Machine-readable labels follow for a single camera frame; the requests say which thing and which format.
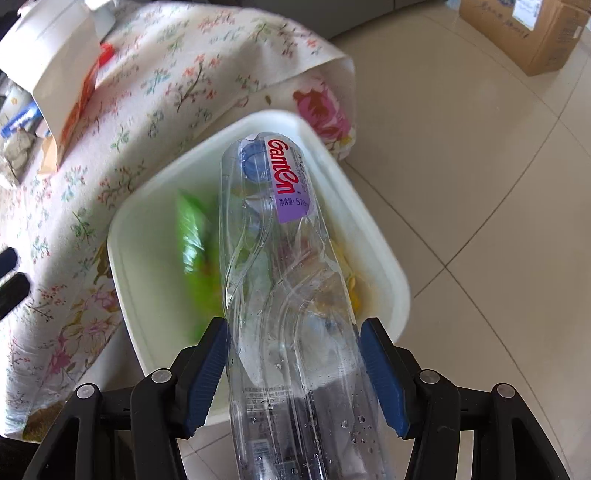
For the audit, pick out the clear plastic bottle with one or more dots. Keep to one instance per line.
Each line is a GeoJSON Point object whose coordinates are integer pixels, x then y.
{"type": "Point", "coordinates": [286, 323]}

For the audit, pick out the blue cardboard box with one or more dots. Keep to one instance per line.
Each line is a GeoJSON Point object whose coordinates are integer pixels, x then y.
{"type": "Point", "coordinates": [23, 117]}

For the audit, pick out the white carton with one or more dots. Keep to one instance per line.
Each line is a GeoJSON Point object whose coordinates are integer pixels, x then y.
{"type": "Point", "coordinates": [51, 41]}

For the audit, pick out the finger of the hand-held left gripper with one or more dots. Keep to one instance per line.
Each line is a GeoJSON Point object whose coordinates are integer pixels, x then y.
{"type": "Point", "coordinates": [11, 293]}

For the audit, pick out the brown paper pouch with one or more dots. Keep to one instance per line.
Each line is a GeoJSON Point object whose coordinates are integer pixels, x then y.
{"type": "Point", "coordinates": [48, 154]}

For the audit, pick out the yellow green snack bag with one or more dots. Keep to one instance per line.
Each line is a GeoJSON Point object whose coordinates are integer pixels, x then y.
{"type": "Point", "coordinates": [191, 240]}

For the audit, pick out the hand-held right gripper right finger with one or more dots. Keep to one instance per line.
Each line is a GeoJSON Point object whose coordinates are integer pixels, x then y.
{"type": "Point", "coordinates": [383, 374]}

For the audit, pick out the floral tablecloth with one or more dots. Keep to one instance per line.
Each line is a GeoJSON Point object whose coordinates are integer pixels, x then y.
{"type": "Point", "coordinates": [138, 92]}

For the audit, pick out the orange snack packet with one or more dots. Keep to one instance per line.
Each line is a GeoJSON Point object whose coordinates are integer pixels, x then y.
{"type": "Point", "coordinates": [78, 106]}

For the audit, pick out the grey refrigerator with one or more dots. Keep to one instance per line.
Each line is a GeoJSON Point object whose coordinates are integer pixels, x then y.
{"type": "Point", "coordinates": [369, 14]}

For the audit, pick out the brown cardboard box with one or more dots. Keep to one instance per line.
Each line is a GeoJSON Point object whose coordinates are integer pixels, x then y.
{"type": "Point", "coordinates": [531, 46]}

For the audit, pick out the tissue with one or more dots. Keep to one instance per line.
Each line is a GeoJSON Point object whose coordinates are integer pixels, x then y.
{"type": "Point", "coordinates": [16, 152]}

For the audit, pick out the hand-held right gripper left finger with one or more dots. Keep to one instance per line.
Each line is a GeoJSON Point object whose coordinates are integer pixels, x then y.
{"type": "Point", "coordinates": [207, 383]}

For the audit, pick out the white plastic bin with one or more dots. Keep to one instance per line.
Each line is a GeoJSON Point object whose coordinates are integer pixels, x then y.
{"type": "Point", "coordinates": [152, 277]}

